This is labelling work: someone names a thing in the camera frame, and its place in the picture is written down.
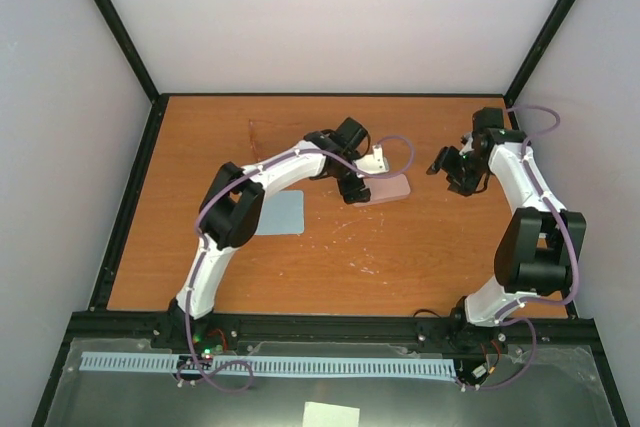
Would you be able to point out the right black frame post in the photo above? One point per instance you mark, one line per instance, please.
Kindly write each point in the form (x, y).
(549, 29)

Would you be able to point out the pink glasses case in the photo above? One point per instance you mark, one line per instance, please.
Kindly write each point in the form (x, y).
(386, 190)

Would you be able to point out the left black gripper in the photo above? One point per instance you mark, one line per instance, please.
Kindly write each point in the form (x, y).
(355, 196)

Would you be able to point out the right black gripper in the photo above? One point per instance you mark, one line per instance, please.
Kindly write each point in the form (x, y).
(445, 162)

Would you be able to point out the pale yellow paper note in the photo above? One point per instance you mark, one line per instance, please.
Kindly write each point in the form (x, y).
(328, 415)

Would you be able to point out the left black frame post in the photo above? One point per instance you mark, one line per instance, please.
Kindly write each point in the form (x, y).
(122, 37)

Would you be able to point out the transparent red sunglasses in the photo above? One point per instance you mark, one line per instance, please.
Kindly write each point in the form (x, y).
(269, 137)

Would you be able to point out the light blue slotted cable duct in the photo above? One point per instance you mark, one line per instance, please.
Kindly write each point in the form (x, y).
(278, 366)

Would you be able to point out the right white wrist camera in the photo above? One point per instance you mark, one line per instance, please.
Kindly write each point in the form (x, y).
(467, 141)

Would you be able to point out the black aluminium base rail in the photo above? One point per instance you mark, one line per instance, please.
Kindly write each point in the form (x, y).
(423, 333)

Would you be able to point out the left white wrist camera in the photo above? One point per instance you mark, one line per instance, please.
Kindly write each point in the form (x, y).
(372, 164)

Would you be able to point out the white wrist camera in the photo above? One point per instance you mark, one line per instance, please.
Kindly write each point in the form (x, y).
(467, 141)
(372, 164)

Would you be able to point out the light blue cleaning cloth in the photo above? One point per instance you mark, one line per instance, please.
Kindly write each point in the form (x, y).
(282, 214)

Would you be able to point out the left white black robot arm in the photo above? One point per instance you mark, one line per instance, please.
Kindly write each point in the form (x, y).
(229, 214)

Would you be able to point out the black frame post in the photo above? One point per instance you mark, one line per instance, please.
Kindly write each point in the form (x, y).
(549, 29)
(122, 37)

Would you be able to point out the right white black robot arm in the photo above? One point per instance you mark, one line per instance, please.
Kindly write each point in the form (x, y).
(536, 261)

